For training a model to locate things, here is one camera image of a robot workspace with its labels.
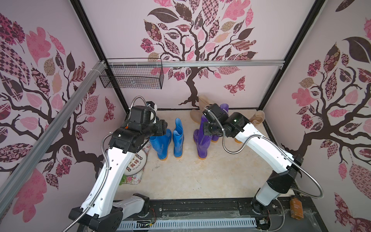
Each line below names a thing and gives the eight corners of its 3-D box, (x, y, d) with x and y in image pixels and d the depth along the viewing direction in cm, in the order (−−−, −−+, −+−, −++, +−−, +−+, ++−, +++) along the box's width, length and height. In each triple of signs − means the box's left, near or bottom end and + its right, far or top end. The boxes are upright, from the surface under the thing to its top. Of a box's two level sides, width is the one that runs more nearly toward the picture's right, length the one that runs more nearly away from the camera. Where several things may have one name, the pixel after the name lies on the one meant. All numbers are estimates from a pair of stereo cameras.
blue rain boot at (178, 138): (176, 159, 93) (172, 137, 73) (177, 141, 102) (174, 118, 82) (183, 159, 93) (181, 137, 73) (183, 141, 102) (182, 118, 82)
